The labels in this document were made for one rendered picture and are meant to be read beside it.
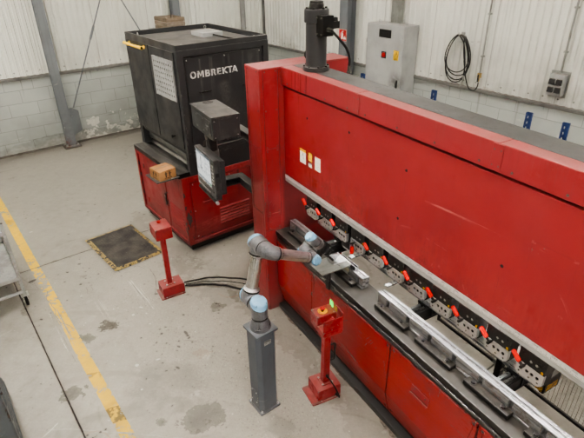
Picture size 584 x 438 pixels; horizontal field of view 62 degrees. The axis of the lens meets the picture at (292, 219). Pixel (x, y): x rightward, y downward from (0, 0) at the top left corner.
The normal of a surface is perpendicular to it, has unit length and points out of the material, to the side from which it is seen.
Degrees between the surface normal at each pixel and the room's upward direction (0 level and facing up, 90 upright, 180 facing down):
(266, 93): 90
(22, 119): 90
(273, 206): 90
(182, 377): 0
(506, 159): 90
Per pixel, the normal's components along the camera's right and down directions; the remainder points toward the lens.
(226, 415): -0.01, -0.88
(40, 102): 0.62, 0.37
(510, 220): -0.86, 0.26
